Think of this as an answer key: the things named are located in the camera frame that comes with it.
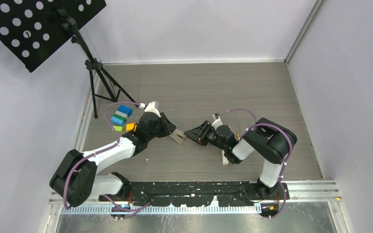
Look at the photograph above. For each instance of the orange toy block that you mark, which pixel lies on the orange toy block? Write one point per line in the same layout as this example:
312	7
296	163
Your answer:
130	127

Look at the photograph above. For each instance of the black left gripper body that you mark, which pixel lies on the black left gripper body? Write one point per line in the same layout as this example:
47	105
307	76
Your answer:
161	130

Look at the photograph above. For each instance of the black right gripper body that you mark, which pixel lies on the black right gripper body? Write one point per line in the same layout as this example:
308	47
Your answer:
209	135

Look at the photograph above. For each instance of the black perforated music stand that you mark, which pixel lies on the black perforated music stand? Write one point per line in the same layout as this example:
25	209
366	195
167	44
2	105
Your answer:
35	29

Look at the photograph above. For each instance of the aluminium rail frame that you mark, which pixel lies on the aluminium rail frame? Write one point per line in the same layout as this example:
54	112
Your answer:
298	191

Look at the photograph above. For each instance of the grey toy brick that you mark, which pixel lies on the grey toy brick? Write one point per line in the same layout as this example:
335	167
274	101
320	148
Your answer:
120	115

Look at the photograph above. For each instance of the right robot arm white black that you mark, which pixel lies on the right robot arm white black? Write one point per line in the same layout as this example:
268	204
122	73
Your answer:
272	141

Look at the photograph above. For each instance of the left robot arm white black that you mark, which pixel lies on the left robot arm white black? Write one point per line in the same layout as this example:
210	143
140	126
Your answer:
78	176

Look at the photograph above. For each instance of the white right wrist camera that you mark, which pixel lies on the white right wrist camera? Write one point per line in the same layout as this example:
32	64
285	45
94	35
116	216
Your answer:
216	121

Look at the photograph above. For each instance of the green blue toy brick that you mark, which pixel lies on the green blue toy brick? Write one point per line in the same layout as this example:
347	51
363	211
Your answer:
117	122

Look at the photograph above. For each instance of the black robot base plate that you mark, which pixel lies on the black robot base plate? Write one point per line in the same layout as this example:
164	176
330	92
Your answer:
195	194

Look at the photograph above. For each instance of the white slim remote control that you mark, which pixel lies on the white slim remote control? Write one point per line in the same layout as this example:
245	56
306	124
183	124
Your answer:
224	158

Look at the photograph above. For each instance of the lime green toy wedge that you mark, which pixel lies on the lime green toy wedge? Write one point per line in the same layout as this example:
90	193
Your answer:
117	128

